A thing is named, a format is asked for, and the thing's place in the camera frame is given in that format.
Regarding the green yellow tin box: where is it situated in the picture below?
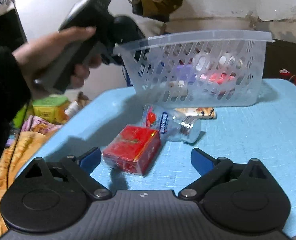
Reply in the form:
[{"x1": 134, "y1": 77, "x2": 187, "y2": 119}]
[{"x1": 32, "y1": 96, "x2": 70, "y2": 124}]

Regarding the left hand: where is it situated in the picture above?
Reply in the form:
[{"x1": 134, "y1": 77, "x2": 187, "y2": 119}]
[{"x1": 12, "y1": 27, "x2": 96, "y2": 98}]

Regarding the dark wooden headboard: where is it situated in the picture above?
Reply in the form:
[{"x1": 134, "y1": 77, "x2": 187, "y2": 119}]
[{"x1": 263, "y1": 40, "x2": 296, "y2": 82}]

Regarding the white red plastic bottle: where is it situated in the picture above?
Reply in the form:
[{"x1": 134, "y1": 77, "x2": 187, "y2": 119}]
[{"x1": 192, "y1": 52, "x2": 242, "y2": 72}]

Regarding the clear bottle silver cap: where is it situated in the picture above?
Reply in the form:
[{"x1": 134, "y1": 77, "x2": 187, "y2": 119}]
[{"x1": 141, "y1": 104, "x2": 201, "y2": 144}]

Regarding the orange snack packet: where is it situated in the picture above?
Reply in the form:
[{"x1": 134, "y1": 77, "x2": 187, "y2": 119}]
[{"x1": 175, "y1": 107, "x2": 217, "y2": 119}]

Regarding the purple box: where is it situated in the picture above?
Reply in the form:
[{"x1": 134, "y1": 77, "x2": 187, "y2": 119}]
[{"x1": 175, "y1": 64, "x2": 197, "y2": 84}]

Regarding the clear plastic basket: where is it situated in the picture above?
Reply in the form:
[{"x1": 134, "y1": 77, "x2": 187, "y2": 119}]
[{"x1": 114, "y1": 30, "x2": 273, "y2": 108}]

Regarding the pink tissue pack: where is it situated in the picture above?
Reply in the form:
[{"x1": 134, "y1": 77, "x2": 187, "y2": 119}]
[{"x1": 208, "y1": 73, "x2": 235, "y2": 85}]

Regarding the red cigarette box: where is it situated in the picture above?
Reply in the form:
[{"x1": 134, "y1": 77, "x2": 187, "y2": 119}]
[{"x1": 102, "y1": 125, "x2": 161, "y2": 176}]

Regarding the black left forearm sleeve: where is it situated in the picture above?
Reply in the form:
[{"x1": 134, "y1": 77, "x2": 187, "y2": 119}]
[{"x1": 0, "y1": 10, "x2": 33, "y2": 230}]

